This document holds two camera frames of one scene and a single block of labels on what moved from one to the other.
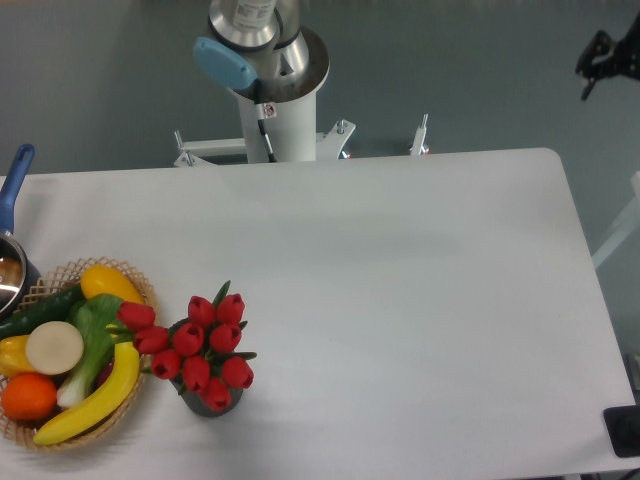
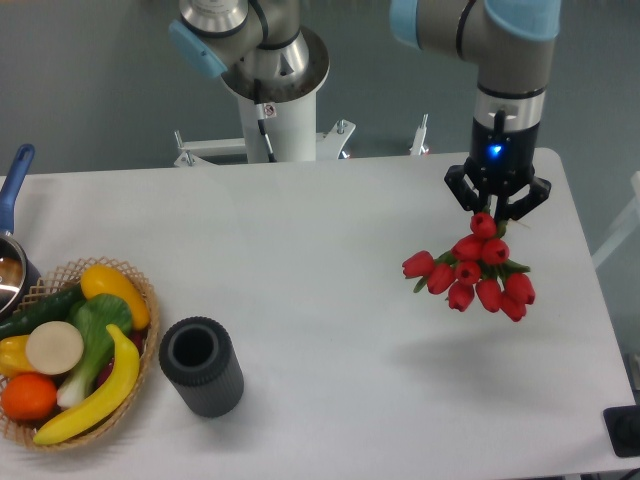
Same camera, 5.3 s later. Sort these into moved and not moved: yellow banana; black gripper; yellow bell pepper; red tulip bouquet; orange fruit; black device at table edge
Moved: red tulip bouquet; black gripper
Not moved: yellow banana; yellow bell pepper; black device at table edge; orange fruit
